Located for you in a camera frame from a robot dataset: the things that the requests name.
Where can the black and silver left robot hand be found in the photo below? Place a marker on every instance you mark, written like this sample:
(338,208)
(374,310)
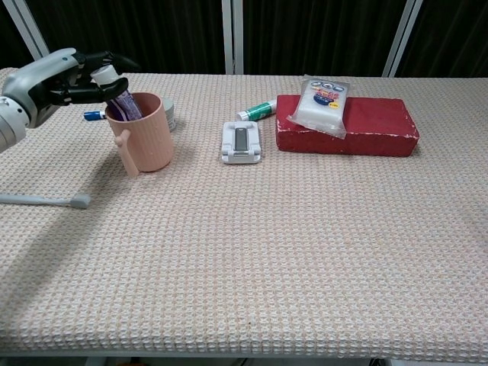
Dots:
(38,87)

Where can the purple toothpaste tube white cap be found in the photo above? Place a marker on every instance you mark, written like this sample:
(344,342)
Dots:
(127,108)

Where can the grey white toothbrush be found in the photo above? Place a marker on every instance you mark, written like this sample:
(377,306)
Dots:
(42,199)

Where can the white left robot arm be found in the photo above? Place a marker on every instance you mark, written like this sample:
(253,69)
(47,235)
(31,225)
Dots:
(9,126)

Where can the pink ribbed plastic cup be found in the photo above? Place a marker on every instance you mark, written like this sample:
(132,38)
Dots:
(148,137)

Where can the blue white marker pen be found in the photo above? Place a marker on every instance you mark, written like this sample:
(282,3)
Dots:
(93,115)

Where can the grey round tin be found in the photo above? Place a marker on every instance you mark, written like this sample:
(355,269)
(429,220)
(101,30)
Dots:
(171,114)

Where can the black curtain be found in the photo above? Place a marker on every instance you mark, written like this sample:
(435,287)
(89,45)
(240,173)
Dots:
(171,34)

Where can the white folding phone stand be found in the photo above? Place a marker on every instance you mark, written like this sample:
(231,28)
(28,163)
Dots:
(241,150)

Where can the green white tube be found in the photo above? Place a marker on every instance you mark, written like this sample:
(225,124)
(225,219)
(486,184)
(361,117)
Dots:
(259,110)

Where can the beige waffle tablecloth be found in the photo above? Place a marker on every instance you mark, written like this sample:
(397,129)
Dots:
(267,248)

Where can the white sponge in plastic pack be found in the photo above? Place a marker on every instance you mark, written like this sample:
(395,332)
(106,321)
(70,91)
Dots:
(320,110)

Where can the red brick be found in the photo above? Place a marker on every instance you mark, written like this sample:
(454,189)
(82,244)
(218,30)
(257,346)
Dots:
(377,129)

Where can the white frame post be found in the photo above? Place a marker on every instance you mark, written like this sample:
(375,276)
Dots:
(232,38)
(402,38)
(26,28)

